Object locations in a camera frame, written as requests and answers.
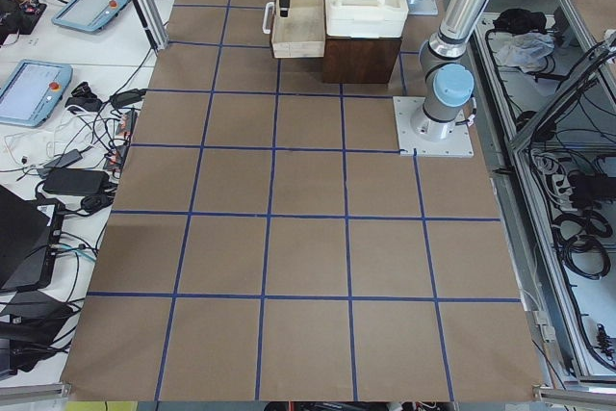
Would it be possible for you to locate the wooden drawer with white handle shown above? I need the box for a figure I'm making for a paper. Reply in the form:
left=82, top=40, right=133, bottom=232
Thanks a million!
left=263, top=0, right=327, bottom=61

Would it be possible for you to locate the dark wooden drawer cabinet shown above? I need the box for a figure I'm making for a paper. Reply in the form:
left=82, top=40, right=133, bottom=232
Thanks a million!
left=322, top=36, right=402, bottom=84

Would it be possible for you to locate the upper blue teach pendant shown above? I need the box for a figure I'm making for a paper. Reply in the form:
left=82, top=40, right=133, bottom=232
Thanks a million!
left=51, top=0, right=131, bottom=34

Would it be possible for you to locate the blue teach pendant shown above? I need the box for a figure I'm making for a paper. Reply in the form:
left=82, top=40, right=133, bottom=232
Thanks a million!
left=51, top=0, right=131, bottom=34
left=1, top=60, right=73, bottom=128

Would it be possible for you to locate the crumpled white cloth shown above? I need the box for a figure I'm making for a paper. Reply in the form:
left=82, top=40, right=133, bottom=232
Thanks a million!
left=495, top=32, right=554, bottom=73

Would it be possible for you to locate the lower blue teach pendant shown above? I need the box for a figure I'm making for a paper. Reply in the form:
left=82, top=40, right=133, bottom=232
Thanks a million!
left=1, top=60, right=73, bottom=128

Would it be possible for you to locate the black power brick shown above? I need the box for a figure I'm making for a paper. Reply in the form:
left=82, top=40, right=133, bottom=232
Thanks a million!
left=42, top=168, right=110, bottom=196

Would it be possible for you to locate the black laptop computer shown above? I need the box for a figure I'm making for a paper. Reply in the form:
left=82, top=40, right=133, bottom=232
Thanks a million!
left=1, top=187, right=65, bottom=294

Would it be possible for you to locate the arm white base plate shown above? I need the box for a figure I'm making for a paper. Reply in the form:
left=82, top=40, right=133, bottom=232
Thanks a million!
left=393, top=96, right=474, bottom=158
left=407, top=0, right=439, bottom=16

